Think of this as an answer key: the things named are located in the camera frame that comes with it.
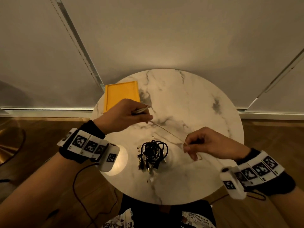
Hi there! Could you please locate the person's left hand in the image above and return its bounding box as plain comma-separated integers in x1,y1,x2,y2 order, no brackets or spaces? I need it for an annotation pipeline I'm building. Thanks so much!
92,98,154,135

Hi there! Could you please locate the person's right hand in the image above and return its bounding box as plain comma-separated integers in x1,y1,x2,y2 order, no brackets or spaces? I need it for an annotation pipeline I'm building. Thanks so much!
183,126,251,162

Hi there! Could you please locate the beige cable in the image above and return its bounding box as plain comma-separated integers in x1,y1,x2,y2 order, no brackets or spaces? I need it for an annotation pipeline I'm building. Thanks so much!
132,105,203,162

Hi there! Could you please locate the yellow box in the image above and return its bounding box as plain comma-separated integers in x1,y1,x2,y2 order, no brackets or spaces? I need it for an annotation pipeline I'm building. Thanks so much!
104,81,141,114

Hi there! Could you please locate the short black cable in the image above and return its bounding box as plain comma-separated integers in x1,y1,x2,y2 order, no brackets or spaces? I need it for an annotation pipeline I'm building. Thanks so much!
140,140,168,164

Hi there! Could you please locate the long black cable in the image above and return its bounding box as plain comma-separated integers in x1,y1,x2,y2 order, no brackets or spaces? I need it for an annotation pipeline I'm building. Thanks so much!
137,140,169,173

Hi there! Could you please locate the thick black cable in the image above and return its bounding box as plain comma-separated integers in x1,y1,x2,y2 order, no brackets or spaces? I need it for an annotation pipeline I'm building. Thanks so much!
137,159,160,174

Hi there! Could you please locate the person's right forearm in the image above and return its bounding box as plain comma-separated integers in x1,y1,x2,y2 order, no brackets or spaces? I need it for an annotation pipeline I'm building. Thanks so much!
269,187,304,228

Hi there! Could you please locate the person's left forearm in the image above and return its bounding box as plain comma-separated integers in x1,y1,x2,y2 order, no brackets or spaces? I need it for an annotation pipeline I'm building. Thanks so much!
0,153,99,228

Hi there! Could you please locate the black left wristband with markers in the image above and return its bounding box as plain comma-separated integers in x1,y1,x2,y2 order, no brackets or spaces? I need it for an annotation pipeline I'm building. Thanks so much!
57,120,112,164

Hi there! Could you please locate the black wristband with markers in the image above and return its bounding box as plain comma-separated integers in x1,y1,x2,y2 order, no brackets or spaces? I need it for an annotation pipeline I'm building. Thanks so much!
234,148,296,197
57,120,112,164

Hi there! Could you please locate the white marble table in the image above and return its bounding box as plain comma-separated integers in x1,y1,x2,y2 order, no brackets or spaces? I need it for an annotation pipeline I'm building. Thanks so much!
91,68,244,206

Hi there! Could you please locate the black right wristband with markers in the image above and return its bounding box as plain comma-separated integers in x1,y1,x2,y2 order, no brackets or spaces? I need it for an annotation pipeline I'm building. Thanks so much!
234,148,296,197

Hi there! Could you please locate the metal blind track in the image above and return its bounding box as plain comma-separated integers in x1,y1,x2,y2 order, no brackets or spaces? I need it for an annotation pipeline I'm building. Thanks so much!
48,0,106,93
247,48,304,110

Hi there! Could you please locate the gold lamp base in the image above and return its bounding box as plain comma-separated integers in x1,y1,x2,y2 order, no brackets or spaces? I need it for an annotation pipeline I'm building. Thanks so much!
0,127,26,167

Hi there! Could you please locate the black floor object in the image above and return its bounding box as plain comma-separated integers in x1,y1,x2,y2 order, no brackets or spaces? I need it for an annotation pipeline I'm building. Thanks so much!
46,208,60,220

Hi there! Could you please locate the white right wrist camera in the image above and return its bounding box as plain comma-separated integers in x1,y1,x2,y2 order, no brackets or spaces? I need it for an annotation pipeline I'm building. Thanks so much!
219,166,247,200

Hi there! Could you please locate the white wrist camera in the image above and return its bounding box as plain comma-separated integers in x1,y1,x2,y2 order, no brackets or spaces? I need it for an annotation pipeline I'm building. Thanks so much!
98,143,120,173
219,166,247,200

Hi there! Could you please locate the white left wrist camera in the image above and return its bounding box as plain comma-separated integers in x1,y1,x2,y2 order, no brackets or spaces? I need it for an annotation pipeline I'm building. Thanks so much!
98,143,120,173

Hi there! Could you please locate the metal bottom rail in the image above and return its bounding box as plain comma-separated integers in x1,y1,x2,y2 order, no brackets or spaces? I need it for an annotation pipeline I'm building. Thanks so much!
0,106,94,118
237,108,304,121

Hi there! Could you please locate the black right camera cable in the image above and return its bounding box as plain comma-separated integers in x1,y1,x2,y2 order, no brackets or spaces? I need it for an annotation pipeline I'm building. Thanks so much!
210,190,266,205

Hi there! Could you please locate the black camera cable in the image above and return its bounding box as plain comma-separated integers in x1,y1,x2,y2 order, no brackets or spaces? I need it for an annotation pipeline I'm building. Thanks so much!
210,190,266,205
72,163,119,228

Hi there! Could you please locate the black left camera cable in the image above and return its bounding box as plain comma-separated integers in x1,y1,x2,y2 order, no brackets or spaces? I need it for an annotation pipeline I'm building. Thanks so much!
72,163,119,228

